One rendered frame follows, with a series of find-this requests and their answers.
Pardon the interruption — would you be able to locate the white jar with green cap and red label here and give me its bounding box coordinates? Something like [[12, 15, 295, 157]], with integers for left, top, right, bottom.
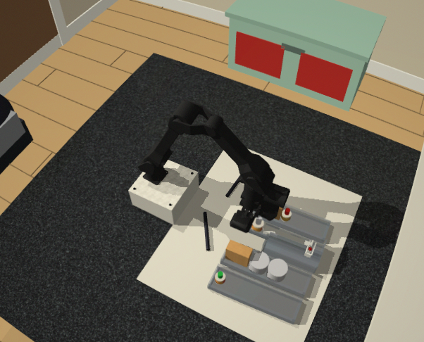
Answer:
[[215, 272, 226, 285]]

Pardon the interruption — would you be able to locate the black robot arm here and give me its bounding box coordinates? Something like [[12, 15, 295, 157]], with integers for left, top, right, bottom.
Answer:
[[138, 100, 290, 221]]

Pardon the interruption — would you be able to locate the white cylinder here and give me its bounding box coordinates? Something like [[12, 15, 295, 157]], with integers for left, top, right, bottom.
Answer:
[[266, 259, 288, 282], [249, 251, 270, 274]]

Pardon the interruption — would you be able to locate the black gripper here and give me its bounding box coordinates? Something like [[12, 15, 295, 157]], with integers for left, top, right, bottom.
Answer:
[[230, 191, 263, 233]]

